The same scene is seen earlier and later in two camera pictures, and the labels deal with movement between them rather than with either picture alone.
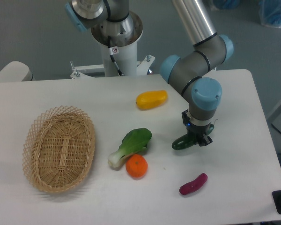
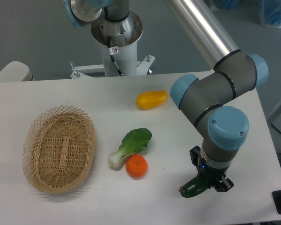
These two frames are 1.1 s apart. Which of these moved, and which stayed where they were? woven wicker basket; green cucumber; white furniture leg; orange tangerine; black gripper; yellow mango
Moved: green cucumber; black gripper
Stayed: orange tangerine; yellow mango; white furniture leg; woven wicker basket
